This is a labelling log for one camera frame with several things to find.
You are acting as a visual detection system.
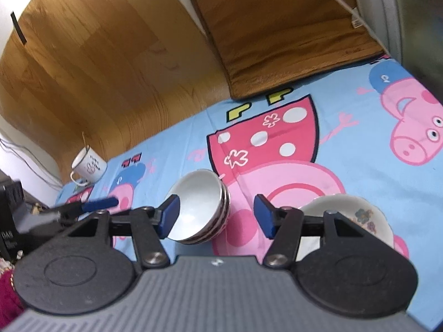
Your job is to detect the wood-pattern sheet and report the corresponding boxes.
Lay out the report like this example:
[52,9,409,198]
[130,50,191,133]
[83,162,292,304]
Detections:
[0,0,236,185]

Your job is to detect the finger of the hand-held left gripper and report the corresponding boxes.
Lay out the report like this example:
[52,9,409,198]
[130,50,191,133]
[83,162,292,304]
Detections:
[58,197,119,223]

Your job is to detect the printed cartoon blanket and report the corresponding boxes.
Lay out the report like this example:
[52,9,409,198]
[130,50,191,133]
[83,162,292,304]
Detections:
[55,53,443,332]

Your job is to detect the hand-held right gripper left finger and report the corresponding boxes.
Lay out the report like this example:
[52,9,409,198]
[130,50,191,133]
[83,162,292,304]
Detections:
[67,195,181,269]

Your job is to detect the white enamel mug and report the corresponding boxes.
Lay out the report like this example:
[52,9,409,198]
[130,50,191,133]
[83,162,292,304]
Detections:
[71,145,108,186]

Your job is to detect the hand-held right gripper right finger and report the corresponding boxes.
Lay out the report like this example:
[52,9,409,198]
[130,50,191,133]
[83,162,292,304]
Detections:
[254,194,369,269]

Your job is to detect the black wall cables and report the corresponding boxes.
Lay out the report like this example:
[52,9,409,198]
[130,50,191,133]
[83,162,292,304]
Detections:
[0,138,63,188]

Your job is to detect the brown woven mat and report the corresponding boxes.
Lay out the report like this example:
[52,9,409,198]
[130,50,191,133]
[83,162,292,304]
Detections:
[189,0,394,102]

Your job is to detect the black tape strip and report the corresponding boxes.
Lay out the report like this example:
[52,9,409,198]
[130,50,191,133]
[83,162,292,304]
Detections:
[10,11,28,45]

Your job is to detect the white floral plate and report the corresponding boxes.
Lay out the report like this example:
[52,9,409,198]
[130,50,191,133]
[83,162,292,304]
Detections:
[298,195,395,250]

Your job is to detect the maroon knit cloth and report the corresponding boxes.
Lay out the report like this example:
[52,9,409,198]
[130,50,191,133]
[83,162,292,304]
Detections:
[0,259,23,320]

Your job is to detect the window frame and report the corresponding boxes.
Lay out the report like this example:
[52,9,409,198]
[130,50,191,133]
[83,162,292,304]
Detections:
[352,0,443,89]

